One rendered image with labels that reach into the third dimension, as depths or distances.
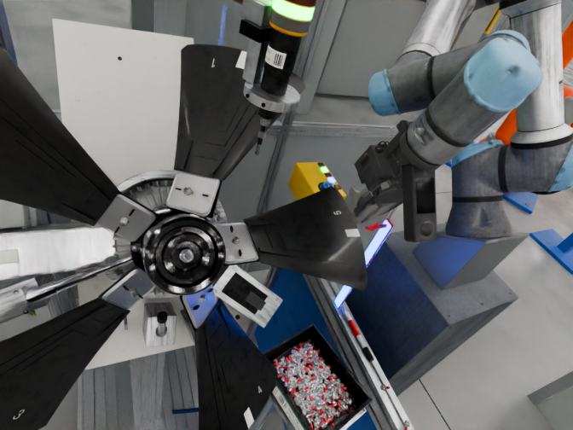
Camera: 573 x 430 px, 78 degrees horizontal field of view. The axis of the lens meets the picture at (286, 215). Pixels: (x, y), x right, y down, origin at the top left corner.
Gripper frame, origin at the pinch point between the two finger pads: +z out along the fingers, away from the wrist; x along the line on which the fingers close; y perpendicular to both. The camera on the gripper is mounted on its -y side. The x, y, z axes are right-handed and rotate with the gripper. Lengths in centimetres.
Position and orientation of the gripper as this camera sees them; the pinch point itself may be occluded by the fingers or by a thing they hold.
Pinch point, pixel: (358, 222)
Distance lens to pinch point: 67.5
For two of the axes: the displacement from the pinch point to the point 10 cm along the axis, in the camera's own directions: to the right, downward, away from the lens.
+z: -3.6, 4.8, 8.0
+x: -9.0, 0.7, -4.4
